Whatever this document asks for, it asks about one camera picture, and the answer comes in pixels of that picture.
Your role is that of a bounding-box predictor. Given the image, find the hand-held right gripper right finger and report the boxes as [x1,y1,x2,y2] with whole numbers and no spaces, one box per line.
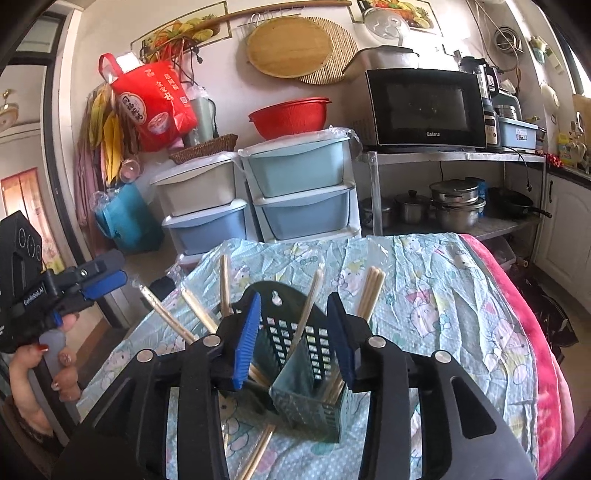
[327,292,539,480]

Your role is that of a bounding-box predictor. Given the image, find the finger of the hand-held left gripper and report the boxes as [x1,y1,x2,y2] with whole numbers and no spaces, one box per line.
[53,271,129,324]
[46,251,125,296]

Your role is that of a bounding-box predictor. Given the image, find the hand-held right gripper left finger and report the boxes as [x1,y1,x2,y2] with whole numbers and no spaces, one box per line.
[52,292,264,480]

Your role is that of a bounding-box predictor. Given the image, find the pile of wooden chopsticks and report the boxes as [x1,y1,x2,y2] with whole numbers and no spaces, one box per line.
[139,254,386,480]

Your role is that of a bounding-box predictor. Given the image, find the green plastic utensil holder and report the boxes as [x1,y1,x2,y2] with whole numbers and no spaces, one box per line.
[228,281,370,443]

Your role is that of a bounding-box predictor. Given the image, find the person's left forearm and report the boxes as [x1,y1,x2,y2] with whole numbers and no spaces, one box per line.
[0,392,58,446]

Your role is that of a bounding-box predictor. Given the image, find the person's left hand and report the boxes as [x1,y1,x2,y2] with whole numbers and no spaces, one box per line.
[8,314,83,407]

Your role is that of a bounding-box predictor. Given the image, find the blue hanging bag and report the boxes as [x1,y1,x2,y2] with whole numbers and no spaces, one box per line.
[95,182,164,254]

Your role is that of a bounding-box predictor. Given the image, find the clear plastic bag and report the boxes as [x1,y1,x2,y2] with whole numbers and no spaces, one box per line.
[90,188,123,215]

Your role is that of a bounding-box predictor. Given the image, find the red patterned door hanging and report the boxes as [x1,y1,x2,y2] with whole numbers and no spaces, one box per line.
[0,168,63,273]

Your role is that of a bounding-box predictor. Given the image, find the pink hanging apron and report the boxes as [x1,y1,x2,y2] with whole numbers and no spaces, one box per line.
[74,134,100,227]

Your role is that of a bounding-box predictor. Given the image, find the drawer tower with cream drawer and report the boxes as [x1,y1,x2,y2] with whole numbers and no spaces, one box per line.
[150,150,252,271]

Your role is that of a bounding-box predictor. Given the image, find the yellow hanging bags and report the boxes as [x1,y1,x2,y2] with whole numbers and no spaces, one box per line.
[90,85,125,185]

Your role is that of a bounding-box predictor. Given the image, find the small steel pot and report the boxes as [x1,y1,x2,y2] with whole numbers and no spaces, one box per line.
[394,190,432,223]

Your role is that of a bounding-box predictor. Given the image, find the wicker basket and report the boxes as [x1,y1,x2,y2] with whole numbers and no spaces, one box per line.
[167,134,239,165]

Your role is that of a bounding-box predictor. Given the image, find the ceiling lamp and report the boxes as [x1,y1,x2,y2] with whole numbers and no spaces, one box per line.
[0,90,19,127]

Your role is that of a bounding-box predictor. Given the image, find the red shopping bag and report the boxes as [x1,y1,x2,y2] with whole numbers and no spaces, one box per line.
[99,53,199,153]

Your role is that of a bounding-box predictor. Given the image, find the large steel pot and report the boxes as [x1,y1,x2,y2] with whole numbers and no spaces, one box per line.
[431,198,488,232]

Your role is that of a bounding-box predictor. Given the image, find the drawer tower with teal drawer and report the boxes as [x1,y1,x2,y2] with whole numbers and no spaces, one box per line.
[238,129,363,243]

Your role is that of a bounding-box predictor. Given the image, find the pink blanket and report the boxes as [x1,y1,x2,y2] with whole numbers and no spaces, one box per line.
[459,233,575,480]

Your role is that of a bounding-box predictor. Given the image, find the pale green container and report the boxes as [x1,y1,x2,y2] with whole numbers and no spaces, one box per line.
[185,97,218,146]

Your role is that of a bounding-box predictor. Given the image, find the steel pot with lid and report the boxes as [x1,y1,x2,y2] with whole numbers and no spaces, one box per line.
[429,179,481,206]

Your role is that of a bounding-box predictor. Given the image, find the metal kitchen rack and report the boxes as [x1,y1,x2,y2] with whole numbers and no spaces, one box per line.
[358,150,548,241]

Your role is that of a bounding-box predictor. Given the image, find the black wok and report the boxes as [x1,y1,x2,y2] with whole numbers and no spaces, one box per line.
[488,187,552,220]

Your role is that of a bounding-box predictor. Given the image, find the red plastic colander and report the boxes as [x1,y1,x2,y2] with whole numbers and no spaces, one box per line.
[248,97,332,139]

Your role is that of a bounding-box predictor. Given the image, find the black microwave oven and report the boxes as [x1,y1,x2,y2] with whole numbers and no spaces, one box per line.
[362,68,490,153]

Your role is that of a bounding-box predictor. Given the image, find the white kitchen cabinets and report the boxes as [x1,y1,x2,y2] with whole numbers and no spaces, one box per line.
[536,166,591,296]

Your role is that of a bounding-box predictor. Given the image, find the blue box appliance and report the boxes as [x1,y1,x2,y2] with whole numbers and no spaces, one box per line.
[496,115,541,151]

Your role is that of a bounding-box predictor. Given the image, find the beige bread maker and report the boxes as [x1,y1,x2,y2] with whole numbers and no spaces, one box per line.
[346,46,420,77]

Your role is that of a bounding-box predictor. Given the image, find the round wooden board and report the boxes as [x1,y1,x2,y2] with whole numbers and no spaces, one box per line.
[246,16,333,78]

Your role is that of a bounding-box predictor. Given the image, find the round bamboo mat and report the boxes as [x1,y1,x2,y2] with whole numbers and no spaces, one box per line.
[298,16,358,86]

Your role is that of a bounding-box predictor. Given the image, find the electric kettle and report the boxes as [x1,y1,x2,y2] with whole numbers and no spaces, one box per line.
[458,56,502,107]

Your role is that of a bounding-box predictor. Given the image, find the long wooden stick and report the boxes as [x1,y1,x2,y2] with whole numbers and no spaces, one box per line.
[194,0,352,35]

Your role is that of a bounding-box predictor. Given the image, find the fruit wall poster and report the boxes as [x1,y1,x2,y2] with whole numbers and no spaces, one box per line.
[130,0,229,63]
[355,0,444,35]

